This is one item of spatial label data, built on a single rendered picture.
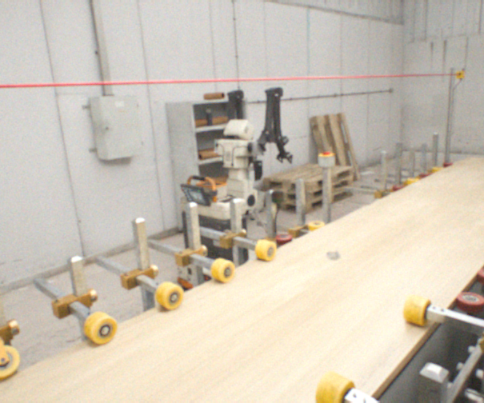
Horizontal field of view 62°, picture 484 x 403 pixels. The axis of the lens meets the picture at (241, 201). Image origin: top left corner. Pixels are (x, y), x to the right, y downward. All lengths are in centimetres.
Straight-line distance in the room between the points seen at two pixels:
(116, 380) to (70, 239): 329
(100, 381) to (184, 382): 22
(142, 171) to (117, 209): 50
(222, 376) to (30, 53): 354
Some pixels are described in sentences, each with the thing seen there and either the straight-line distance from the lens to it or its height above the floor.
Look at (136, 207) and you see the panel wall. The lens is 466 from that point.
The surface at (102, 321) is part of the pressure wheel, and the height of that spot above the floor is 97.
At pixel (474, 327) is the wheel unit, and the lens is 128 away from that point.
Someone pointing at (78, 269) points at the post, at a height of 106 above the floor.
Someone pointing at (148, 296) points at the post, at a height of 86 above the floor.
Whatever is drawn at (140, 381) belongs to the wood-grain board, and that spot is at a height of 90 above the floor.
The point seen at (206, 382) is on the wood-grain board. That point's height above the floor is 90.
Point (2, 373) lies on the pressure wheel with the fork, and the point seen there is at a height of 93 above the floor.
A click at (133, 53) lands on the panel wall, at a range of 465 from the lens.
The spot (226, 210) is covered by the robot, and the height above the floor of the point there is 77.
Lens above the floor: 158
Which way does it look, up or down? 15 degrees down
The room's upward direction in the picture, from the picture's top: 4 degrees counter-clockwise
